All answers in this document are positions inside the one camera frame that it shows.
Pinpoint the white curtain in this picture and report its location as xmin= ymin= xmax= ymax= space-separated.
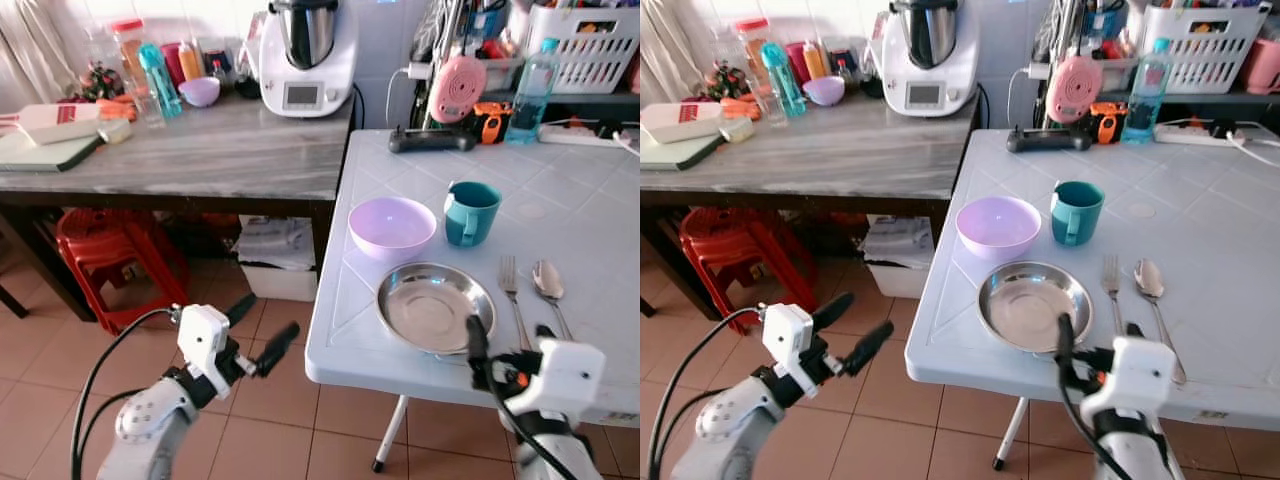
xmin=640 ymin=0 xmax=722 ymax=112
xmin=0 ymin=0 xmax=102 ymax=114

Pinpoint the orange plastic item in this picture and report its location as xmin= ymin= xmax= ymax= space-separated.
xmin=719 ymin=94 xmax=764 ymax=122
xmin=97 ymin=94 xmax=140 ymax=124

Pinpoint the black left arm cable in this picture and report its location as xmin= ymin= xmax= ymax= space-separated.
xmin=69 ymin=305 xmax=183 ymax=480
xmin=647 ymin=304 xmax=767 ymax=480

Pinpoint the small flower bunch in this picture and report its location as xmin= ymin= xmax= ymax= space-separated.
xmin=74 ymin=61 xmax=127 ymax=104
xmin=699 ymin=59 xmax=750 ymax=102

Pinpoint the green flat board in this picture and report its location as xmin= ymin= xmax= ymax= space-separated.
xmin=0 ymin=131 xmax=102 ymax=174
xmin=640 ymin=131 xmax=724 ymax=172

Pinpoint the black handheld device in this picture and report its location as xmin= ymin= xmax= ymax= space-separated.
xmin=1005 ymin=125 xmax=1094 ymax=156
xmin=387 ymin=125 xmax=480 ymax=156

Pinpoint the steel fork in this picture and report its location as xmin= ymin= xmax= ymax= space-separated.
xmin=497 ymin=254 xmax=534 ymax=352
xmin=1099 ymin=253 xmax=1132 ymax=351

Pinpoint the small purple bowl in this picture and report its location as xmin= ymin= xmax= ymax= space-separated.
xmin=178 ymin=76 xmax=223 ymax=109
xmin=802 ymin=75 xmax=848 ymax=108

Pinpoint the large purple plastic bowl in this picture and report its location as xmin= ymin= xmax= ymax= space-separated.
xmin=955 ymin=194 xmax=1044 ymax=264
xmin=347 ymin=195 xmax=439 ymax=264

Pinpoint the white kitchen blender machine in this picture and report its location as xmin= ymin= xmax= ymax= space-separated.
xmin=257 ymin=0 xmax=360 ymax=120
xmin=879 ymin=0 xmax=980 ymax=120

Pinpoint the clear jar with red lid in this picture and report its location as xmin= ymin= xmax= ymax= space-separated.
xmin=107 ymin=17 xmax=152 ymax=101
xmin=734 ymin=17 xmax=777 ymax=97

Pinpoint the stainless steel plate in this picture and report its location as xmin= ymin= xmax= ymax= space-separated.
xmin=976 ymin=261 xmax=1095 ymax=355
xmin=375 ymin=262 xmax=498 ymax=357

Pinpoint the orange and black device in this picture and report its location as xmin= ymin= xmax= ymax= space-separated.
xmin=1089 ymin=100 xmax=1129 ymax=147
xmin=471 ymin=100 xmax=514 ymax=147

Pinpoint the teal drink bottle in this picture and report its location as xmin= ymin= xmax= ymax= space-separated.
xmin=137 ymin=42 xmax=185 ymax=122
xmin=761 ymin=41 xmax=808 ymax=120

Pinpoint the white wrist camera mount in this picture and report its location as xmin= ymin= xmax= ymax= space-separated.
xmin=518 ymin=338 xmax=607 ymax=419
xmin=1080 ymin=335 xmax=1183 ymax=423
xmin=761 ymin=302 xmax=815 ymax=370
xmin=177 ymin=304 xmax=234 ymax=372

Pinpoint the pink plastic bucket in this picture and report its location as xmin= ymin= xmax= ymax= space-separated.
xmin=1241 ymin=37 xmax=1280 ymax=97

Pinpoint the orange bottle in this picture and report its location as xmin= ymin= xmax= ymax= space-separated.
xmin=177 ymin=39 xmax=207 ymax=84
xmin=801 ymin=39 xmax=830 ymax=82

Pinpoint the white plastic folding table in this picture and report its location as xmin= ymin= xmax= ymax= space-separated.
xmin=904 ymin=127 xmax=1280 ymax=433
xmin=305 ymin=127 xmax=641 ymax=429

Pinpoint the grey marble counter table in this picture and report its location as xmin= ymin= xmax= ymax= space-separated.
xmin=640 ymin=94 xmax=980 ymax=323
xmin=0 ymin=94 xmax=357 ymax=323

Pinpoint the white table leg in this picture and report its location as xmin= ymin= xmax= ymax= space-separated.
xmin=371 ymin=394 xmax=412 ymax=474
xmin=991 ymin=396 xmax=1032 ymax=472

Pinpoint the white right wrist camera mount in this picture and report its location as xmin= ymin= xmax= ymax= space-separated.
xmin=1080 ymin=335 xmax=1183 ymax=423
xmin=518 ymin=338 xmax=607 ymax=419

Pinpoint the white plastic basket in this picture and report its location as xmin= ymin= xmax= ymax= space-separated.
xmin=524 ymin=4 xmax=641 ymax=97
xmin=1139 ymin=2 xmax=1274 ymax=97

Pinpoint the white and red box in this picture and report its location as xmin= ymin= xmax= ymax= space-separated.
xmin=16 ymin=102 xmax=104 ymax=148
xmin=641 ymin=101 xmax=727 ymax=146

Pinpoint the white storage box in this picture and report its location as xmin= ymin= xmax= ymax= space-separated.
xmin=237 ymin=214 xmax=322 ymax=304
xmin=864 ymin=214 xmax=937 ymax=300

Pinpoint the white power strip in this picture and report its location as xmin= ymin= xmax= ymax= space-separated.
xmin=1154 ymin=123 xmax=1247 ymax=150
xmin=539 ymin=121 xmax=629 ymax=152

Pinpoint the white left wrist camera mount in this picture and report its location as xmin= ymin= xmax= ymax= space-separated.
xmin=177 ymin=304 xmax=234 ymax=372
xmin=761 ymin=302 xmax=815 ymax=370

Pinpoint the clear blue water bottle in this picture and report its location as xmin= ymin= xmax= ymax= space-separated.
xmin=1121 ymin=37 xmax=1174 ymax=147
xmin=504 ymin=37 xmax=562 ymax=147

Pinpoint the steel spoon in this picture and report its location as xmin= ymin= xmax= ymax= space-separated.
xmin=531 ymin=259 xmax=575 ymax=342
xmin=1133 ymin=257 xmax=1190 ymax=387

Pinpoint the red plastic stool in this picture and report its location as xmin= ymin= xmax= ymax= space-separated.
xmin=54 ymin=206 xmax=192 ymax=337
xmin=679 ymin=206 xmax=814 ymax=337

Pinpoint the pink cup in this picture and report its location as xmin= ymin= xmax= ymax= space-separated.
xmin=159 ymin=41 xmax=187 ymax=90
xmin=784 ymin=41 xmax=812 ymax=87

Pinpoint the teal mug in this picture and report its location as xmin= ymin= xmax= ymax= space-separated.
xmin=1049 ymin=179 xmax=1107 ymax=248
xmin=443 ymin=180 xmax=503 ymax=249

